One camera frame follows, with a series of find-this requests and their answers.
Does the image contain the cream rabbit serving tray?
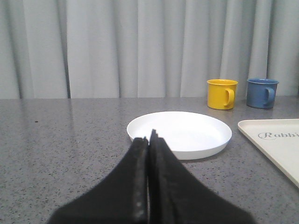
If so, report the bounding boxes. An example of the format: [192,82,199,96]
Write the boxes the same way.
[238,119,299,186]

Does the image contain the grey curtain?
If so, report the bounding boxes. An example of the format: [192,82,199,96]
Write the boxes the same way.
[0,0,299,99]

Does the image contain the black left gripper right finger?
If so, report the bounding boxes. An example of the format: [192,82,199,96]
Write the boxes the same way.
[148,130,255,224]

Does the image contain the blue mug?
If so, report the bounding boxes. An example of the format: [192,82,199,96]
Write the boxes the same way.
[246,78,279,109]

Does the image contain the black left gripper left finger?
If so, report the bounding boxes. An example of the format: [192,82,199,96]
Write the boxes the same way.
[48,138,148,224]

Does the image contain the yellow mug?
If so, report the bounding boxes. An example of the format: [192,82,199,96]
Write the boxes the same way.
[207,79,238,110]

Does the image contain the white round plate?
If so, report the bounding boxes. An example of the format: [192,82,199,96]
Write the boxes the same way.
[127,111,232,160]

